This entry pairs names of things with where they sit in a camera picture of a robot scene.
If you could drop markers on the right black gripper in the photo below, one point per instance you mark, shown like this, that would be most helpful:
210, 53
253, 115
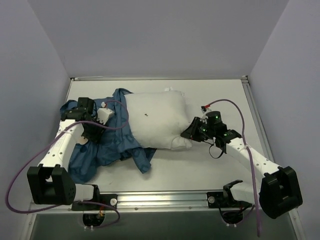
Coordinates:
196, 128

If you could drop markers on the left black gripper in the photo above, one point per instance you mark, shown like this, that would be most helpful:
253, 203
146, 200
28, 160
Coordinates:
92, 133

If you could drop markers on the blue cartoon pillowcase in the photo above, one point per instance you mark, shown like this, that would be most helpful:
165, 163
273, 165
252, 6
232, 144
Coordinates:
114, 144

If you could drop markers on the white pillow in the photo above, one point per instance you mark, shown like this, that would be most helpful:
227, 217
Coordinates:
157, 119

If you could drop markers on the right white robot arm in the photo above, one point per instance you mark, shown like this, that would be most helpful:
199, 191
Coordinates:
264, 171

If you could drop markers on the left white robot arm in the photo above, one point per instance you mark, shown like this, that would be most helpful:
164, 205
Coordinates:
50, 182

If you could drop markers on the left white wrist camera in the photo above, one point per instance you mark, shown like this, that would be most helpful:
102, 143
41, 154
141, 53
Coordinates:
104, 114

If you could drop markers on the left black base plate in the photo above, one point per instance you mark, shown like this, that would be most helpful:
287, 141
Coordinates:
106, 199

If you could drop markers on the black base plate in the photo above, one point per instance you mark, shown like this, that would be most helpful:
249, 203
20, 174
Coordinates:
217, 199
106, 199

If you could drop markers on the aluminium front rail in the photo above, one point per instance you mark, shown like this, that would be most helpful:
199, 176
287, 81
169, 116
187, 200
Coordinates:
160, 200

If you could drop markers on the aluminium rail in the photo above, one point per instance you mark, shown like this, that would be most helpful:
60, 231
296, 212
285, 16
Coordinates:
257, 119
160, 200

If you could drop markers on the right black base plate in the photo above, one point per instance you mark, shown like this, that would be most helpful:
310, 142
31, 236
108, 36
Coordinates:
217, 199

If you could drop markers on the aluminium right side rail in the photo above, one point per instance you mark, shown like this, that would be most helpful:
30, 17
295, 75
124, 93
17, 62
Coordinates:
257, 119

